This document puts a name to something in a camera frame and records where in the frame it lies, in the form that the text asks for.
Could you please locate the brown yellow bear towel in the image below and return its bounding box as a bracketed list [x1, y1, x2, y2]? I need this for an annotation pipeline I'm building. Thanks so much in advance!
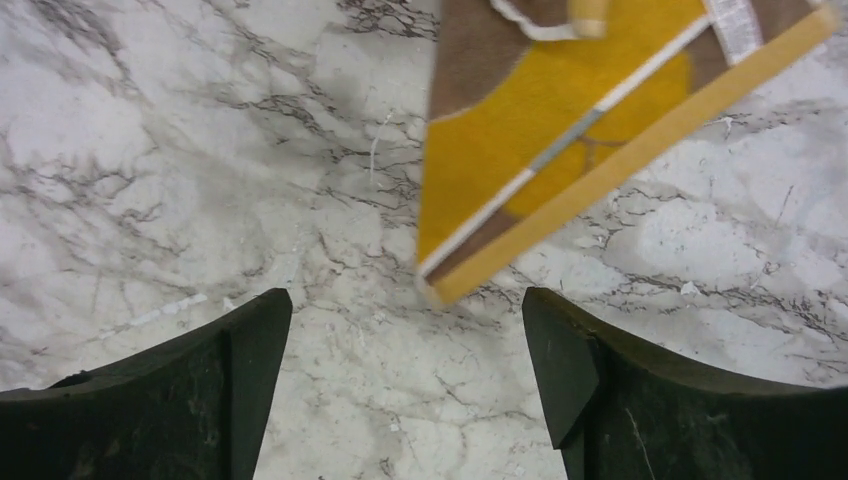
[416, 0, 840, 304]

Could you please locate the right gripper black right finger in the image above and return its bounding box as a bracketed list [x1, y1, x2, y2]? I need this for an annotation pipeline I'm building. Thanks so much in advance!
[522, 287, 847, 479]

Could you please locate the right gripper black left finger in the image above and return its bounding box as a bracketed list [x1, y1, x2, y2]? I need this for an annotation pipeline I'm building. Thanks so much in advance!
[1, 288, 292, 479]

